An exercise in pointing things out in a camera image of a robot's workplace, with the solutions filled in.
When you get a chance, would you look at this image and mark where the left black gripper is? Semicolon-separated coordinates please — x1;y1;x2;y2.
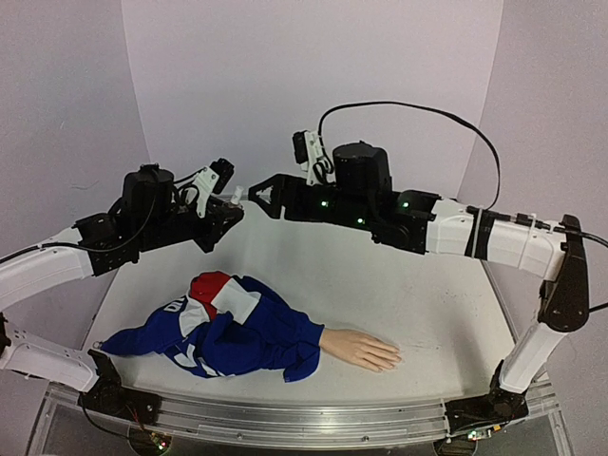
139;191;245;254

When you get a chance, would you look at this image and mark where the clear nail polish bottle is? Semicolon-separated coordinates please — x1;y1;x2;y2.
228;198;242;209

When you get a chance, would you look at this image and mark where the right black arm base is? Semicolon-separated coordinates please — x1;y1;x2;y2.
445;363;528;436

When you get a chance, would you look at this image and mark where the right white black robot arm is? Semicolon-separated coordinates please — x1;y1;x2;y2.
248;142;591;394

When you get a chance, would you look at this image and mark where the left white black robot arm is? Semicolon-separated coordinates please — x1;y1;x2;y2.
1;159;244;415

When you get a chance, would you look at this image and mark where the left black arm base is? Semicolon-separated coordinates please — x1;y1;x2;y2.
78;350;162;425

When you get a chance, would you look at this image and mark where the blue red white jacket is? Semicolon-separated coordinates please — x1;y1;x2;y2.
101;272;324;383

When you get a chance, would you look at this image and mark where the mannequin hand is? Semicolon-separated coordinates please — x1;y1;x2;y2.
319;328;402;372

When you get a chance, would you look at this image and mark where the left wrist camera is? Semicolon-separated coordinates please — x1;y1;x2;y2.
192;158;235;219

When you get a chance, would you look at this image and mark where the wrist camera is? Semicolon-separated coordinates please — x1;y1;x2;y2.
192;158;235;219
292;130;334;185

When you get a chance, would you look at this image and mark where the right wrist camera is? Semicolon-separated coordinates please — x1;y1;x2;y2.
292;130;334;185

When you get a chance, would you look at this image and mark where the right black camera cable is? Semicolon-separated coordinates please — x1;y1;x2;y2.
318;100;502;210

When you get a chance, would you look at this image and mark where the aluminium front rail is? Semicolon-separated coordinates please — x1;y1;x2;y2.
28;370;571;456

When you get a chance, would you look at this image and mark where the left black base cable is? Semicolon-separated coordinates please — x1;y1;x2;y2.
79;403;143;441

